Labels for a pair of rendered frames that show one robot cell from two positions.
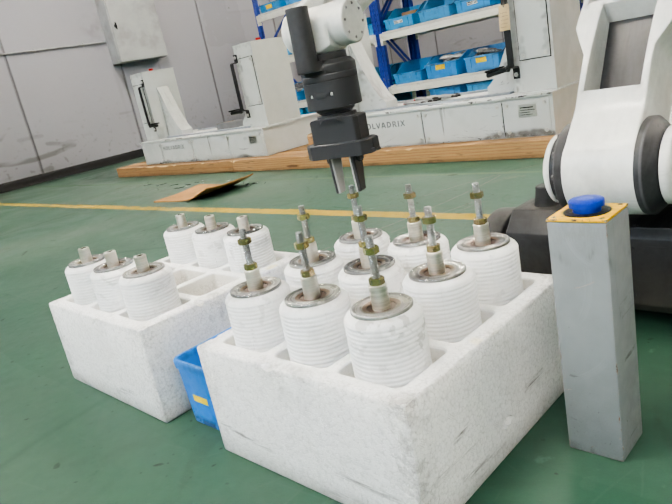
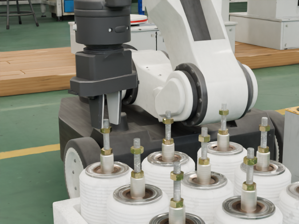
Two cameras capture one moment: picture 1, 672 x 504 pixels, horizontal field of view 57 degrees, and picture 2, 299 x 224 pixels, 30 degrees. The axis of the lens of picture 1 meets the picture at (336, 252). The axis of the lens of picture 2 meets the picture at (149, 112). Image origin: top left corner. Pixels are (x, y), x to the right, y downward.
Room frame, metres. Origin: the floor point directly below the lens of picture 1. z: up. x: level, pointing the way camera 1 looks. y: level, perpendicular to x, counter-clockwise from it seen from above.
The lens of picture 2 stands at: (0.69, 0.78, 0.59)
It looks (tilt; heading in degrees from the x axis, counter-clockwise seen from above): 15 degrees down; 287
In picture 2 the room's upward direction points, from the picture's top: 1 degrees counter-clockwise
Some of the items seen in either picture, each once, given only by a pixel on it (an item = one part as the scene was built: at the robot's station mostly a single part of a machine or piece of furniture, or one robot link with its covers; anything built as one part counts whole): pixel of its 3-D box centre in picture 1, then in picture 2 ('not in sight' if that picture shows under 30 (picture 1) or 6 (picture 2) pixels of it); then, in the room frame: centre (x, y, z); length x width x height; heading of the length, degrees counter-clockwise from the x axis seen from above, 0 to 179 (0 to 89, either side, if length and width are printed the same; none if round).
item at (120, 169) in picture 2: (360, 236); (107, 170); (1.02, -0.05, 0.25); 0.08 x 0.08 x 0.01
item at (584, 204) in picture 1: (586, 206); not in sight; (0.70, -0.30, 0.32); 0.04 x 0.04 x 0.02
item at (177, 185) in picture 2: (247, 254); (177, 190); (0.86, 0.12, 0.30); 0.01 x 0.01 x 0.08
